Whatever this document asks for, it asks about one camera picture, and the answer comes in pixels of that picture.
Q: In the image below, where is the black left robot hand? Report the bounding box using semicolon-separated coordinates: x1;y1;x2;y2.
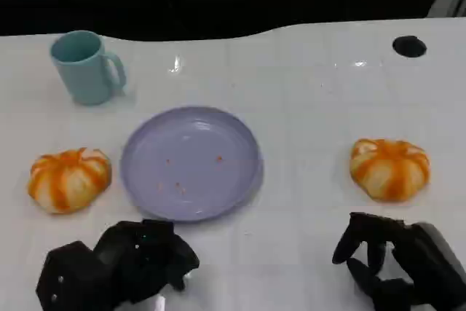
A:
94;219;201;304

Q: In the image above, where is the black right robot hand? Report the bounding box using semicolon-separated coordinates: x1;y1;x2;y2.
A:
331;211;466;311

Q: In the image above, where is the orange and white bread roll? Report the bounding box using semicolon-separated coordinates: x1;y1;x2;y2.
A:
28;147;112;215
349;138;431;202

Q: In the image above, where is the lilac plate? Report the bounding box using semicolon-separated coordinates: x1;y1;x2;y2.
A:
120;106;264;223

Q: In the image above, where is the pale green mug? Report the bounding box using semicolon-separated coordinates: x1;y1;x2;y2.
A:
50;30;127;106

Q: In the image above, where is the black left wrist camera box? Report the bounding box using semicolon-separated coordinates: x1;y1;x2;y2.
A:
35;240;121;311

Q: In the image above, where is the black table cable grommet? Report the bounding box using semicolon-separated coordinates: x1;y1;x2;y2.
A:
392;35;427;58

